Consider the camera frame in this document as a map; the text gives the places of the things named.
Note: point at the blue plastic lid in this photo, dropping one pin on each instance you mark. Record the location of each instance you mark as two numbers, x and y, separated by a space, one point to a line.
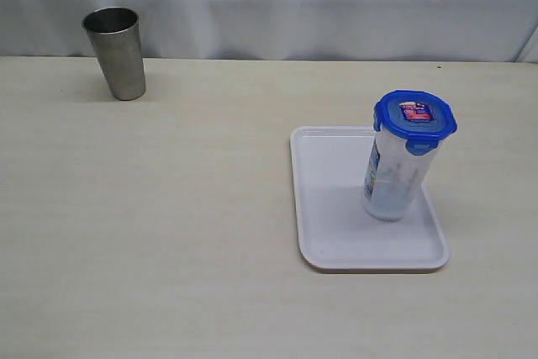
421 119

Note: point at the white plastic tray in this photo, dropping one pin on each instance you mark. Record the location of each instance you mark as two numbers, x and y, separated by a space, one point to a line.
335 233

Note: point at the white backdrop curtain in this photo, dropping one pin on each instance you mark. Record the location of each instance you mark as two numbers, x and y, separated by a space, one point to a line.
356 30

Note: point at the stainless steel cup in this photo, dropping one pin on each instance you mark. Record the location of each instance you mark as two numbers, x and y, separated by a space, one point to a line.
115 38

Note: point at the clear plastic container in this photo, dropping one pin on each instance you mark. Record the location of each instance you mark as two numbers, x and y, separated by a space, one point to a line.
395 172

